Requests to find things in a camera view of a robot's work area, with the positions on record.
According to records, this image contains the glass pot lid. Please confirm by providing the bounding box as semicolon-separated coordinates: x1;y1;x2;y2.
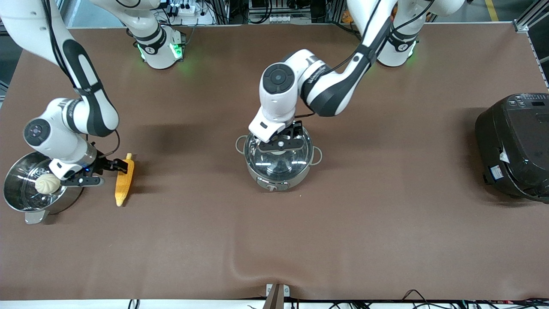
244;127;313;179

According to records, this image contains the yellow corn cob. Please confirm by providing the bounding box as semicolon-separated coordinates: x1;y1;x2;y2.
115;153;135;207

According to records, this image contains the grey-green steel cooking pot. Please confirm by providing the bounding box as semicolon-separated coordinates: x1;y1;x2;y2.
235;124;323;192

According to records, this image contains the white steamed bun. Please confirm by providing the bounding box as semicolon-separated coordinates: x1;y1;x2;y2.
35;173;62;195

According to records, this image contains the steel steamer basket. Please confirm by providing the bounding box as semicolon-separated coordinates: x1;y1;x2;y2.
3;151;85;225

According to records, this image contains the brown table cover mat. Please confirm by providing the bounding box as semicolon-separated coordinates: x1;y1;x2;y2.
0;24;549;301

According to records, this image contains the small white power strip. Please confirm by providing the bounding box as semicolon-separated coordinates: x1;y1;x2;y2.
265;14;302;24

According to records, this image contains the large white power strip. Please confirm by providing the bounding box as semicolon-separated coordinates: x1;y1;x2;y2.
165;1;216;25

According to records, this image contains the black electric rice cooker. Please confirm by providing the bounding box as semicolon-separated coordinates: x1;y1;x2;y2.
475;93;549;203

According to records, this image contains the aluminium frame profile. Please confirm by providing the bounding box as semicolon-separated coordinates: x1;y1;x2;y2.
513;0;549;33

